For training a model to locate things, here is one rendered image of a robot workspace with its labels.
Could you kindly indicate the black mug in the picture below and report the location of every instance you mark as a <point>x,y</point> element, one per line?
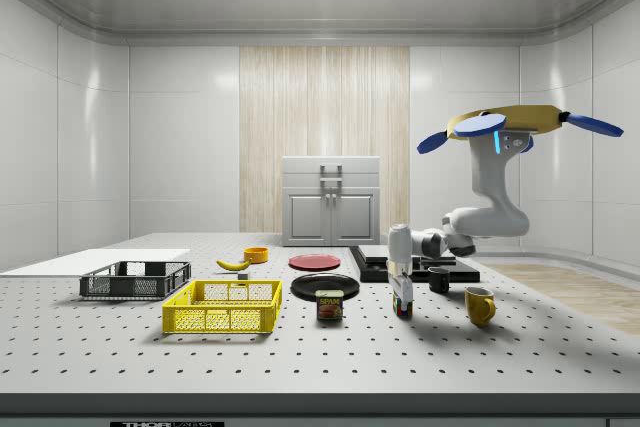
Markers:
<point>438,281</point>

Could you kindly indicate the dark grey basket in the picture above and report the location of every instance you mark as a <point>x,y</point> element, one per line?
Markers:
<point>100,287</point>

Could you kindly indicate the red plate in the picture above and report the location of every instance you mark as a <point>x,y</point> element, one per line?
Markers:
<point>314,262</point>

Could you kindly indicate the drone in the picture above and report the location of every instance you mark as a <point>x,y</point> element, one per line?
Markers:
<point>525,117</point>

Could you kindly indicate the yellow mug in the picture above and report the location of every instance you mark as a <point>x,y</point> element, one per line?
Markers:
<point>477,307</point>

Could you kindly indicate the banana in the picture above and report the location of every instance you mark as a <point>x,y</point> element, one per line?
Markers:
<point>232,265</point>

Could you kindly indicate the flat-sided can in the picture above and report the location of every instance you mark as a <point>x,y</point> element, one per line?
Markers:
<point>329,306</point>

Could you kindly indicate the yellow basket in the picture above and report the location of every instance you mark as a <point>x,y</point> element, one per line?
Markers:
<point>220,319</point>

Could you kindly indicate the puzzle cube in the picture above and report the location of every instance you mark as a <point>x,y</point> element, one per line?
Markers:
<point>403,310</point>

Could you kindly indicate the black plate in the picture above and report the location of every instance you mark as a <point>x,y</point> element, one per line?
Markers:
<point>310,284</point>

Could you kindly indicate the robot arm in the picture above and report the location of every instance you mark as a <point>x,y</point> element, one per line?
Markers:
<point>492,182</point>

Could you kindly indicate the yellow bowl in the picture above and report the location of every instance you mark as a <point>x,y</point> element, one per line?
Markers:
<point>256,256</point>

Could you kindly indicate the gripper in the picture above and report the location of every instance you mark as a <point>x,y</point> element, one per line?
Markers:
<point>403,285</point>

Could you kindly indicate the white cabinet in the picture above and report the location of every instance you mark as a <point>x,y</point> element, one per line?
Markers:
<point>330,217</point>

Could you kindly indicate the white board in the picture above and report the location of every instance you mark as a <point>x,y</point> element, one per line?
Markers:
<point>90,261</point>

